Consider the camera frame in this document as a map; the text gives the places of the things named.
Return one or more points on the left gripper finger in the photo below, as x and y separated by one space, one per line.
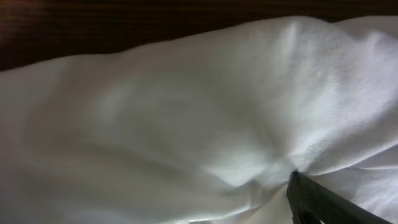
312 203

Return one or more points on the white t-shirt with robot print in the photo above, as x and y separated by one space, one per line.
204 129

